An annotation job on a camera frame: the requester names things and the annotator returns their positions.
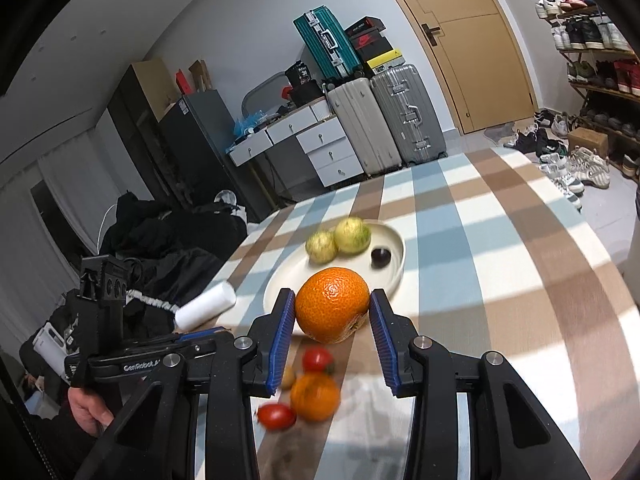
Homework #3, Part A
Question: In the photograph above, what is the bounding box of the white desk with drawers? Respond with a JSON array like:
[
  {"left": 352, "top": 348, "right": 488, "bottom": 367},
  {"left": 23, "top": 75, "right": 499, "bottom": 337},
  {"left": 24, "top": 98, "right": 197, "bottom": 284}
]
[{"left": 227, "top": 99, "right": 339, "bottom": 166}]

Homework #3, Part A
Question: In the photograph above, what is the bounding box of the small cardboard box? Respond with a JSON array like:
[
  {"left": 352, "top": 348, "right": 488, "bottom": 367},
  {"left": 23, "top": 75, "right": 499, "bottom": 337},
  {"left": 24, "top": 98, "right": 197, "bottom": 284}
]
[{"left": 567, "top": 127, "right": 610, "bottom": 159}]

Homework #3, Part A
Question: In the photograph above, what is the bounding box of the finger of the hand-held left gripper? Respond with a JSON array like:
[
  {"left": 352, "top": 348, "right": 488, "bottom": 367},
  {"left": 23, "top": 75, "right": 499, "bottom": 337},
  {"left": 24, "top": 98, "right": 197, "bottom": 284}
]
[
  {"left": 172, "top": 326, "right": 235, "bottom": 342},
  {"left": 177, "top": 340, "right": 221, "bottom": 361}
]

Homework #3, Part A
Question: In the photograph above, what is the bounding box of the yellow and black shoe box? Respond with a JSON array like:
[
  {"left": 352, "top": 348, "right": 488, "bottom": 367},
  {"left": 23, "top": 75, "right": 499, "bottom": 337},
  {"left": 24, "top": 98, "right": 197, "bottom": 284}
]
[{"left": 364, "top": 48, "right": 405, "bottom": 79}]

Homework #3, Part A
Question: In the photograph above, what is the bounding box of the grey curved frame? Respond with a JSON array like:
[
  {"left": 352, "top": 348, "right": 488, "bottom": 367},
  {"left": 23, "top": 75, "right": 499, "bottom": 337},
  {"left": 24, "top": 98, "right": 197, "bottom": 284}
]
[{"left": 241, "top": 72, "right": 296, "bottom": 116}]

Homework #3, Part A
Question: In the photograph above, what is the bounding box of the person's left hand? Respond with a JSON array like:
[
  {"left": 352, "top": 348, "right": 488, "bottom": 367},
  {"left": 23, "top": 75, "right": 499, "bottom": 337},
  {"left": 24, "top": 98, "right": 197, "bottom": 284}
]
[{"left": 67, "top": 386, "right": 116, "bottom": 436}]

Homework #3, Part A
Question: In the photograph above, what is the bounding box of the teal suitcase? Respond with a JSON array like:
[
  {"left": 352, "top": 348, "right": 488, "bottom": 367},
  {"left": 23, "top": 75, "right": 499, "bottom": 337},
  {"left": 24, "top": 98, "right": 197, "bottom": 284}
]
[{"left": 292, "top": 5, "right": 364, "bottom": 81}]

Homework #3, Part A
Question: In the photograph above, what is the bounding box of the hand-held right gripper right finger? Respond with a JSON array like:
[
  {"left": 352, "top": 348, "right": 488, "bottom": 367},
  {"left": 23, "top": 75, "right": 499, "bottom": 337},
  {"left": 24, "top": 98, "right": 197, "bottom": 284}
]
[{"left": 368, "top": 288, "right": 594, "bottom": 480}]

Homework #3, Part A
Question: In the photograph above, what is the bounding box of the white cable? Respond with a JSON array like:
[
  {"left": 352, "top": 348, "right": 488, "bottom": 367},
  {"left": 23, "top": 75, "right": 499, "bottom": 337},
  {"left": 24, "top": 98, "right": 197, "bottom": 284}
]
[{"left": 97, "top": 203, "right": 119, "bottom": 256}]

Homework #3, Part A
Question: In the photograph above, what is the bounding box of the blue plastic bag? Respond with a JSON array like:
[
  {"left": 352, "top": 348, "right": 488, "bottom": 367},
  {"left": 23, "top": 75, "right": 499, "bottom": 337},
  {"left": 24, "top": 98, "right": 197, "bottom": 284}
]
[{"left": 233, "top": 109, "right": 269, "bottom": 137}]

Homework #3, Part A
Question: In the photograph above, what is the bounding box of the white paper roll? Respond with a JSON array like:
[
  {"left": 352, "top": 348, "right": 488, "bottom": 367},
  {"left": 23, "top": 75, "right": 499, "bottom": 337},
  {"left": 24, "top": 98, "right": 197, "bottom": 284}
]
[{"left": 173, "top": 281, "right": 237, "bottom": 331}]

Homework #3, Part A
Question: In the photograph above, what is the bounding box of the red tomato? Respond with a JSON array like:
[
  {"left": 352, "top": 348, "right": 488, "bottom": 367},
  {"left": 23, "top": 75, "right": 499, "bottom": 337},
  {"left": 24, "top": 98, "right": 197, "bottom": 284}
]
[
  {"left": 302, "top": 347, "right": 335, "bottom": 374},
  {"left": 257, "top": 402, "right": 297, "bottom": 431}
]

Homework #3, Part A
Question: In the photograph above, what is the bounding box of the dark tall cabinet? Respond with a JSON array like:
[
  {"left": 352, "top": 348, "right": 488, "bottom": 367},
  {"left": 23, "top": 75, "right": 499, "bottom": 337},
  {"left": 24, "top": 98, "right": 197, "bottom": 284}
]
[{"left": 107, "top": 64, "right": 191, "bottom": 211}]

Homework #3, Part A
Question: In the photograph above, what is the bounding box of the cream round plate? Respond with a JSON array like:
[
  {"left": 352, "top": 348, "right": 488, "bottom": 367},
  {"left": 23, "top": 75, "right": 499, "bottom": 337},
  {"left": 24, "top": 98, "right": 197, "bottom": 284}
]
[{"left": 263, "top": 221, "right": 407, "bottom": 337}]

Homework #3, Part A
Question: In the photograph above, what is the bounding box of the white rectangular device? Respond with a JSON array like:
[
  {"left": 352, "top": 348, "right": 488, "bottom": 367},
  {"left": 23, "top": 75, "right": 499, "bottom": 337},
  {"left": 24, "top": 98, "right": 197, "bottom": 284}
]
[{"left": 32, "top": 322, "right": 76, "bottom": 386}]

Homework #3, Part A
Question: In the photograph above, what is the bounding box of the grey doormat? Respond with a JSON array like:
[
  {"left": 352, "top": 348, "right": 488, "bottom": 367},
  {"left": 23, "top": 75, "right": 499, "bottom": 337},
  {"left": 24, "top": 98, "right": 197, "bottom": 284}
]
[{"left": 483, "top": 121, "right": 521, "bottom": 142}]

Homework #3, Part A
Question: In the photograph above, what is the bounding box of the black printed bag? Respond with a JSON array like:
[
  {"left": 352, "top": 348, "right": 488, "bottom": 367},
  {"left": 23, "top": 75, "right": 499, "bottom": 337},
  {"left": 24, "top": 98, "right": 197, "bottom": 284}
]
[{"left": 284, "top": 61, "right": 314, "bottom": 89}]

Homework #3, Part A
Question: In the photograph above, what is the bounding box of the white coiled lanyard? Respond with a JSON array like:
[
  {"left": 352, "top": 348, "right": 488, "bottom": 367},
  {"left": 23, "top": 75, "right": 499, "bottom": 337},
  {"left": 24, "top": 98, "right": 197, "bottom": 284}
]
[{"left": 124, "top": 289, "right": 179, "bottom": 314}]

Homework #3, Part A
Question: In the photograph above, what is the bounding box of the pile of black clothes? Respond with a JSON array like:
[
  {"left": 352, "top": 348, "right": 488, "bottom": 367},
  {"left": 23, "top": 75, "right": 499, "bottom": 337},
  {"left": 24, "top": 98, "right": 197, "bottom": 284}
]
[{"left": 20, "top": 192, "right": 249, "bottom": 377}]

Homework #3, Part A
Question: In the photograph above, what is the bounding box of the scattered sneakers group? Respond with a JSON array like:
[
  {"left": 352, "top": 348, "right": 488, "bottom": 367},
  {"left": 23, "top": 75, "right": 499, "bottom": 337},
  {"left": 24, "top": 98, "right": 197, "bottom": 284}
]
[{"left": 503, "top": 109, "right": 612, "bottom": 211}]

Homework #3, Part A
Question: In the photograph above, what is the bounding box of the silver suitcase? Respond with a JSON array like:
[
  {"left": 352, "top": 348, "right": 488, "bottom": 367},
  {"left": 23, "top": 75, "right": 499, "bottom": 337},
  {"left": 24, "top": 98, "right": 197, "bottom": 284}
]
[{"left": 370, "top": 63, "right": 448, "bottom": 165}]

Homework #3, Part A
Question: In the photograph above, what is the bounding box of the orange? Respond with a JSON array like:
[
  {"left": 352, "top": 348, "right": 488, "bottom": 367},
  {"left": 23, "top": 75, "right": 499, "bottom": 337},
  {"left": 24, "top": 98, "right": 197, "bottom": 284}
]
[
  {"left": 289, "top": 372, "right": 342, "bottom": 422},
  {"left": 294, "top": 266, "right": 371, "bottom": 345}
]

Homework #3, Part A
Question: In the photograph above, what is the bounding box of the dark grey fridge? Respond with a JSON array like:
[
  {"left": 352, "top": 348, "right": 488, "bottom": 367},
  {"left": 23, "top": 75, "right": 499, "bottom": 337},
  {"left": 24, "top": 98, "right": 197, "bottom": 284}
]
[{"left": 158, "top": 89, "right": 271, "bottom": 224}]

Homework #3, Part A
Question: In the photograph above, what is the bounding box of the white drawer cabinet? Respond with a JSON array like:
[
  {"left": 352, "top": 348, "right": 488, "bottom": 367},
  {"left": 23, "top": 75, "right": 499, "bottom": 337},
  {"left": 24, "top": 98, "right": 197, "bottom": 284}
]
[{"left": 295, "top": 117, "right": 365, "bottom": 189}]

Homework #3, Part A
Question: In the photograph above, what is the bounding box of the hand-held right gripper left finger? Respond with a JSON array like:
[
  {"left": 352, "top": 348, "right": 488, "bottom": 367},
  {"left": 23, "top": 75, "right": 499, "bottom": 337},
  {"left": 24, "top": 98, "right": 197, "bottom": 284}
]
[{"left": 75, "top": 288, "right": 297, "bottom": 480}]

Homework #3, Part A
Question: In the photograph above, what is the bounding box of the wooden shoe rack with shoes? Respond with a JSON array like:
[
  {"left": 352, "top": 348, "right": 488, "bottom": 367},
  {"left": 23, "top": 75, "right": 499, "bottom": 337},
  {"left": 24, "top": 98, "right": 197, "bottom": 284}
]
[{"left": 534, "top": 0, "right": 640, "bottom": 176}]

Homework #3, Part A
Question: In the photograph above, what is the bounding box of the beige suitcase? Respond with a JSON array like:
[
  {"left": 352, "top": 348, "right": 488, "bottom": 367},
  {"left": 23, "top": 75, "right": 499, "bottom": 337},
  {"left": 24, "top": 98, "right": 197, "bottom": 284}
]
[{"left": 325, "top": 78, "right": 404, "bottom": 177}]

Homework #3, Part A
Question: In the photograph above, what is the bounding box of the large flat cardboard box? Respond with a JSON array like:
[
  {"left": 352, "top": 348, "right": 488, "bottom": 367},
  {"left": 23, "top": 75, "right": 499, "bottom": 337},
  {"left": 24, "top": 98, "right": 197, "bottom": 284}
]
[{"left": 130, "top": 57, "right": 181, "bottom": 121}]

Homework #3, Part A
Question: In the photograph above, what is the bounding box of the yellow-green round fruit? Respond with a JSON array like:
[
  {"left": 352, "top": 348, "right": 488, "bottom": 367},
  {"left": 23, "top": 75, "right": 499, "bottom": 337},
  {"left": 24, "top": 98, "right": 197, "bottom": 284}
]
[
  {"left": 305, "top": 229, "right": 340, "bottom": 265},
  {"left": 333, "top": 216, "right": 372, "bottom": 257}
]

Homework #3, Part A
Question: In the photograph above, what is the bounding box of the brown cardboard box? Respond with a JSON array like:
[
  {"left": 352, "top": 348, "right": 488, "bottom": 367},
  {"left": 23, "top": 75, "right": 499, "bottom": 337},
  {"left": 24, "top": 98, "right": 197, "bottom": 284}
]
[{"left": 188, "top": 58, "right": 216, "bottom": 92}]

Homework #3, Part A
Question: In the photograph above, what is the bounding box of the tan wooden door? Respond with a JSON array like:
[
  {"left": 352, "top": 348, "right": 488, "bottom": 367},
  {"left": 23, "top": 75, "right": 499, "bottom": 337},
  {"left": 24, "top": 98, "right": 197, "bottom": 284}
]
[{"left": 367, "top": 0, "right": 535, "bottom": 135}]

